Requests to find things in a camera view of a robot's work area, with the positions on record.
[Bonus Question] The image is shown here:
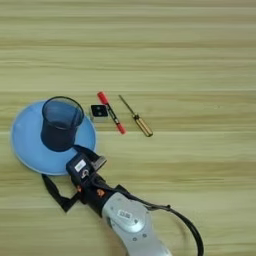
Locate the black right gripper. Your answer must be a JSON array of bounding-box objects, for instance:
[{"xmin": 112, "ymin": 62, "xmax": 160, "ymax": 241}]
[{"xmin": 41, "ymin": 144, "xmax": 118, "ymax": 218}]

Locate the black mesh pen cup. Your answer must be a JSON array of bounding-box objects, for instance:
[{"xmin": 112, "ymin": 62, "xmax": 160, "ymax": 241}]
[{"xmin": 40, "ymin": 95, "xmax": 85, "ymax": 153}]

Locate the amber handled screwdriver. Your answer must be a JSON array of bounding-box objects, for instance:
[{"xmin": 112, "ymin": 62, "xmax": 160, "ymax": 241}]
[{"xmin": 118, "ymin": 94, "xmax": 154, "ymax": 138}]

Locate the blue round plate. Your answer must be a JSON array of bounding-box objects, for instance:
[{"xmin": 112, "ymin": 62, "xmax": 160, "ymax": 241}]
[{"xmin": 9, "ymin": 99, "xmax": 98, "ymax": 177}]

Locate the small black white square box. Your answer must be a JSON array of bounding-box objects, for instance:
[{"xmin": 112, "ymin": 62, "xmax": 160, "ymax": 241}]
[{"xmin": 89, "ymin": 104, "xmax": 110, "ymax": 124}]

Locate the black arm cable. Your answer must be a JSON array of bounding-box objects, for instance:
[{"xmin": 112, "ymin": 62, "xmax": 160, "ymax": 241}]
[{"xmin": 113, "ymin": 184, "xmax": 205, "ymax": 256}]

